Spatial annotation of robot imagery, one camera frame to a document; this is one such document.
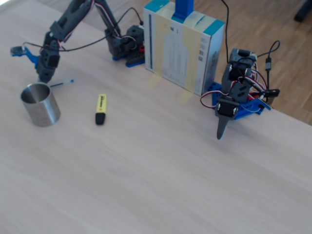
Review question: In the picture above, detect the blue ballpoint pen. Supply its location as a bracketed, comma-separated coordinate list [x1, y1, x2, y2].
[48, 79, 75, 87]

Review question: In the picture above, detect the large blue arm base plate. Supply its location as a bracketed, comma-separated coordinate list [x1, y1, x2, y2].
[204, 82, 272, 120]

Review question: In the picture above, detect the black cable with inline adapter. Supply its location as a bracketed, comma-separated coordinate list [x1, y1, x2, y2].
[257, 40, 281, 88]

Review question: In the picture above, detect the grey robot arm without camera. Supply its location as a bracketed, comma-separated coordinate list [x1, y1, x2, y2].
[220, 48, 259, 103]

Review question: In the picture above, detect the red white black servo wire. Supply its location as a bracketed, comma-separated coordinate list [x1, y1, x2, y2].
[199, 91, 221, 110]

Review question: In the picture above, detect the silver metal cup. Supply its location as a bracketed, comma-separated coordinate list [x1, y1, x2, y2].
[19, 82, 61, 127]

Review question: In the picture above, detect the black chair base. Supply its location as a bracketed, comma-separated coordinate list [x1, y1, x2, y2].
[293, 0, 312, 22]

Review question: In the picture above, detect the blue camera mount bracket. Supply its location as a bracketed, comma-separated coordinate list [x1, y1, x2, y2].
[23, 46, 41, 73]

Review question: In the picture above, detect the long black cable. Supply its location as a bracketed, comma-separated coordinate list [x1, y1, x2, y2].
[220, 0, 231, 64]

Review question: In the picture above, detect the yellow masking tape strip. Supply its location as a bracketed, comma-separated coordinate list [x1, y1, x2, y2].
[177, 11, 207, 106]
[146, 2, 177, 91]

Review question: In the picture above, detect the small blue arm base plate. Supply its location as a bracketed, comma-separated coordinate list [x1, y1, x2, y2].
[111, 55, 145, 68]

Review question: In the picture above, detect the gripper without camera mount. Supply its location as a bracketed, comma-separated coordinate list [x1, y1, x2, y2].
[214, 96, 241, 141]

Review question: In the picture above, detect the gripper with camera mount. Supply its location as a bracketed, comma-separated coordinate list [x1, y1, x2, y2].
[36, 47, 61, 84]

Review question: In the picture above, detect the blue camera post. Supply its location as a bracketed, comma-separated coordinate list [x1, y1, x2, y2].
[172, 0, 195, 22]

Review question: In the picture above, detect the small camera circuit board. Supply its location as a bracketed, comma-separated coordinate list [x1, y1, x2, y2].
[10, 45, 26, 56]

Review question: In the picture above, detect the grey robot arm carrying camera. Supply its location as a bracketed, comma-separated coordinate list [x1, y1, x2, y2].
[41, 0, 145, 67]

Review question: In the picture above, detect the yellow highlighter black cap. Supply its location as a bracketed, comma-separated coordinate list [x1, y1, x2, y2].
[94, 93, 108, 126]

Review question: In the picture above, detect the white teal cardboard box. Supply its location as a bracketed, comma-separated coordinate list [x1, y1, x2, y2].
[142, 0, 226, 97]

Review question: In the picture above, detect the black plug connector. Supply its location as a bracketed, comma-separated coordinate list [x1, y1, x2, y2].
[262, 89, 281, 98]

